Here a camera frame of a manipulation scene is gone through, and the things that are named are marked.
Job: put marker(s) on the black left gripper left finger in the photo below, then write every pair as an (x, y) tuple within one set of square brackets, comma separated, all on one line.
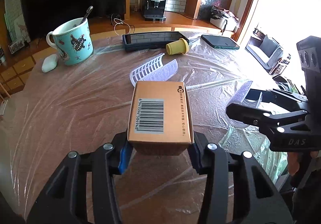
[(63, 198)]

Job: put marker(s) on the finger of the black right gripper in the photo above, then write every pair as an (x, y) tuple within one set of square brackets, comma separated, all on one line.
[(284, 99), (251, 116)]

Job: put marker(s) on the brown cardboard box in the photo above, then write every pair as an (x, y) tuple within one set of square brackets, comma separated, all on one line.
[(160, 121)]

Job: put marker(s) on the grey armchair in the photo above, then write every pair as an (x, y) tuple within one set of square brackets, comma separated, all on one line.
[(267, 52)]

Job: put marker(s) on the dark teal smartphone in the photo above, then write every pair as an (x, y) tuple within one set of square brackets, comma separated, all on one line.
[(220, 42)]

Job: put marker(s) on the round table with plastic cover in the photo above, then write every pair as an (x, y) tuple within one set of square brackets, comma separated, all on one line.
[(84, 106)]

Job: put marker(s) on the yellow plastic cap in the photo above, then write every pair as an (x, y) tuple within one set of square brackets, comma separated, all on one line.
[(180, 46)]

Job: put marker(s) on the black coffee machine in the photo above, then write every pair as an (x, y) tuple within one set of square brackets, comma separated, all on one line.
[(153, 10)]

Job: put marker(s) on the teal patterned mug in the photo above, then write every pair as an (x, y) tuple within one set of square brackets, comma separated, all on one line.
[(72, 41)]

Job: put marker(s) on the metal spoon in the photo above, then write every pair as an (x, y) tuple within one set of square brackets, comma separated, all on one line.
[(88, 11)]

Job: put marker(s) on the black camera box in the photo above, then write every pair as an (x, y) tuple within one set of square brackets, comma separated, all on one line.
[(309, 54)]

